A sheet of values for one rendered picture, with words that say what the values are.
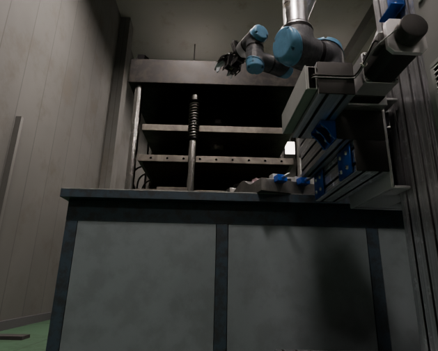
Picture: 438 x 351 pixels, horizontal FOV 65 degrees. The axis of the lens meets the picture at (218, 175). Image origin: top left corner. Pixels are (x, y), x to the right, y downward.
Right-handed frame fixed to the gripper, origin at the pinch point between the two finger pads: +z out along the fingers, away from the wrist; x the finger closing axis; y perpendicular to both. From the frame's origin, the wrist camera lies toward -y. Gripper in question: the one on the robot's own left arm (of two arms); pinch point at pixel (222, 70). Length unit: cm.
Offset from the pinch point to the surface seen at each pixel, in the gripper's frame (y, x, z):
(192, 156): 16, 20, 74
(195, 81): -39, 10, 69
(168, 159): 19, 7, 86
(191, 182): 35, 22, 74
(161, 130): -4, -1, 92
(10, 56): -67, -124, 181
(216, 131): -9, 34, 74
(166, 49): -395, 64, 485
